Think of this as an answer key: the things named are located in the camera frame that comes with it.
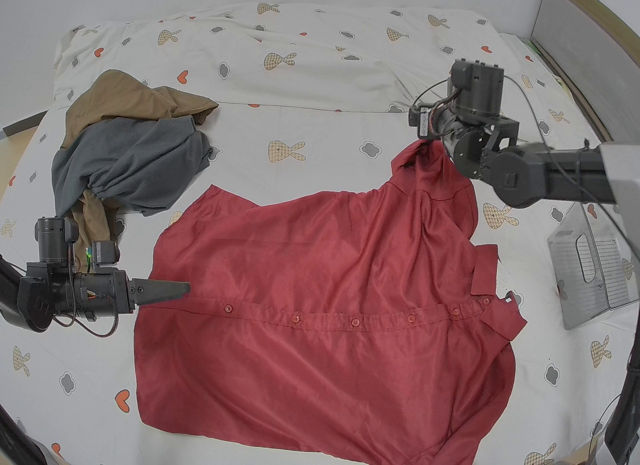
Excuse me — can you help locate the black cable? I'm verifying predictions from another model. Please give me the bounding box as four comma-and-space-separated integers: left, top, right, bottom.
414, 74, 591, 151

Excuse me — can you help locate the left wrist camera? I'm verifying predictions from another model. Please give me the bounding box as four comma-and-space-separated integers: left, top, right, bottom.
86, 239, 122, 274

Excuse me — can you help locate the clear plastic box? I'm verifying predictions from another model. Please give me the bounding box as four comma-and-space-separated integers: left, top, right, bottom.
547, 200, 640, 331

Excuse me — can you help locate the brown garment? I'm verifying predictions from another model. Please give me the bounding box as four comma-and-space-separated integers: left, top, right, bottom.
61, 69, 220, 274

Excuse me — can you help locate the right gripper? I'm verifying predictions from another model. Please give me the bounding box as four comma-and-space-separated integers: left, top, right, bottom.
409, 101, 454, 143

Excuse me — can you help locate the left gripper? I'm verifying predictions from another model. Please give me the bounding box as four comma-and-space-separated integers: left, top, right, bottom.
75, 269, 138, 315

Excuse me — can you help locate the grey garment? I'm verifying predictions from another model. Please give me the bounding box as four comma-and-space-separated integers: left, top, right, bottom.
51, 114, 221, 217

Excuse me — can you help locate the white printed quilt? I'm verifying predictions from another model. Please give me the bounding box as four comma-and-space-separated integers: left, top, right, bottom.
52, 1, 558, 144

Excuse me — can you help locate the red shirt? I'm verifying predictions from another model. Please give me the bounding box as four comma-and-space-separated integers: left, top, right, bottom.
134, 140, 528, 465

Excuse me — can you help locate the bed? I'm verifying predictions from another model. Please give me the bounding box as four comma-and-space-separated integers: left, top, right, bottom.
0, 0, 640, 465

